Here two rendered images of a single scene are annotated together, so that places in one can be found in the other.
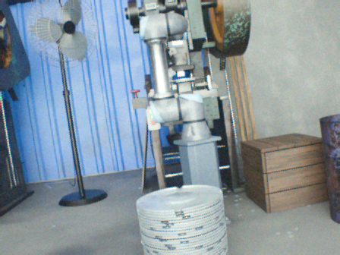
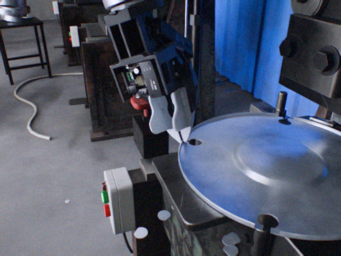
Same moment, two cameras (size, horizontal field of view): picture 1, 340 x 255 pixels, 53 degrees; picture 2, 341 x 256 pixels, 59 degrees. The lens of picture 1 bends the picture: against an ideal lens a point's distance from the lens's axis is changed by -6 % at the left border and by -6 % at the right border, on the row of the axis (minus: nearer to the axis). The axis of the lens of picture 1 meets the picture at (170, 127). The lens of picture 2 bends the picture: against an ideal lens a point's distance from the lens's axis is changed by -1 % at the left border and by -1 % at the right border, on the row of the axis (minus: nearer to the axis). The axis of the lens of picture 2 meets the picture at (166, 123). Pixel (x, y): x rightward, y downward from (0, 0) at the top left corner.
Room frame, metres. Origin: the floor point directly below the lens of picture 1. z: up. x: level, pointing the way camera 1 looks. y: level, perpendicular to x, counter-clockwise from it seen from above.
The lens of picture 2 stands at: (2.23, -0.43, 1.03)
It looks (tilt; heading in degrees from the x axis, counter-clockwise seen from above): 28 degrees down; 73
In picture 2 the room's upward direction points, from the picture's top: straight up
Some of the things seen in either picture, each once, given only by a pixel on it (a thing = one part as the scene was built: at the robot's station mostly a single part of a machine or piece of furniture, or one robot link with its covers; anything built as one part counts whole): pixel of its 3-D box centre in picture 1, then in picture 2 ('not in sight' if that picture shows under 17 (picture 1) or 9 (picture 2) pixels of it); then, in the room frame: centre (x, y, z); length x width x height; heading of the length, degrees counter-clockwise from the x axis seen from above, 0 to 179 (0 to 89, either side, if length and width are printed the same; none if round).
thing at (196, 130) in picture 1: (195, 129); not in sight; (1.83, -0.13, 0.50); 0.15 x 0.15 x 0.10
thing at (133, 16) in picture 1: (137, 15); not in sight; (2.63, 0.12, 1.31); 0.22 x 0.12 x 0.22; 2
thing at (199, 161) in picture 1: (202, 181); not in sight; (1.83, -0.13, 0.23); 0.19 x 0.19 x 0.45; 21
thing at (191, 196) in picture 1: (178, 197); not in sight; (1.19, 0.00, 0.33); 0.29 x 0.29 x 0.01
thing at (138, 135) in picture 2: (140, 111); (151, 154); (2.37, 0.17, 0.62); 0.10 x 0.06 x 0.20; 92
